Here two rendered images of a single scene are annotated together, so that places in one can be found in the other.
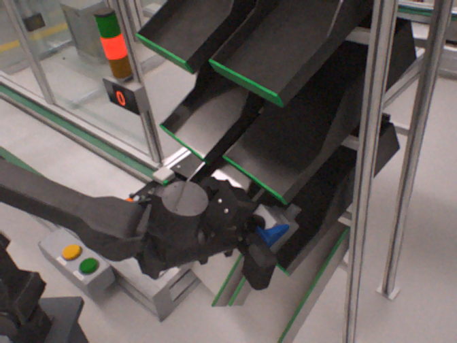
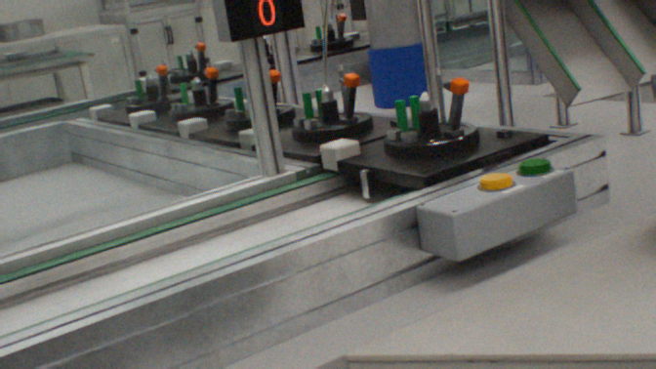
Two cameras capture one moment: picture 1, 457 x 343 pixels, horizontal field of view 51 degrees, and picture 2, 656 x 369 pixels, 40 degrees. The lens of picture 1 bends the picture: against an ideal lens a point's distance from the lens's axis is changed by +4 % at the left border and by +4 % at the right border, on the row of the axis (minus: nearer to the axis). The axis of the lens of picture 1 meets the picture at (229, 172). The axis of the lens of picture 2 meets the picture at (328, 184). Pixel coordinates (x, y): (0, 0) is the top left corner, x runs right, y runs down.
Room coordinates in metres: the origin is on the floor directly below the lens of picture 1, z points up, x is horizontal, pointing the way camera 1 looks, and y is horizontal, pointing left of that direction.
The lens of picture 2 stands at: (0.80, 1.49, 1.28)
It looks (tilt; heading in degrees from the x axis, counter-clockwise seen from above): 15 degrees down; 280
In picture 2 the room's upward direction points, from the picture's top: 9 degrees counter-clockwise
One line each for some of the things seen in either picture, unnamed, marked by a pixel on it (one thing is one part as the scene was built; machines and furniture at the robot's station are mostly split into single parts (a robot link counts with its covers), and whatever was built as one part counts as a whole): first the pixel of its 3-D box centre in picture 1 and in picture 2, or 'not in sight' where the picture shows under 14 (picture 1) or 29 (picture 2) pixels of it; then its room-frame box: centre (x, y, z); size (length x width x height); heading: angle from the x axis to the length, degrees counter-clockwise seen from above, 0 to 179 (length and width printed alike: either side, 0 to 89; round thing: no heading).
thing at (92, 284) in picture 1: (76, 260); (499, 208); (0.78, 0.40, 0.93); 0.21 x 0.07 x 0.06; 43
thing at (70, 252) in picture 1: (72, 252); (496, 184); (0.78, 0.40, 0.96); 0.04 x 0.04 x 0.02
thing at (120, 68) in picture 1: (120, 64); not in sight; (1.09, 0.23, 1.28); 0.05 x 0.05 x 0.05
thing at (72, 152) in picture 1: (105, 180); (259, 240); (1.10, 0.38, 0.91); 0.84 x 0.28 x 0.10; 43
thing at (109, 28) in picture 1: (107, 24); not in sight; (1.09, 0.23, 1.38); 0.05 x 0.05 x 0.05
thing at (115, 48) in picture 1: (113, 45); not in sight; (1.09, 0.23, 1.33); 0.05 x 0.05 x 0.05
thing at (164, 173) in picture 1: (164, 177); (341, 155); (1.01, 0.18, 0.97); 0.05 x 0.05 x 0.04; 43
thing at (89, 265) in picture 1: (88, 266); (535, 170); (0.73, 0.36, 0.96); 0.04 x 0.04 x 0.02
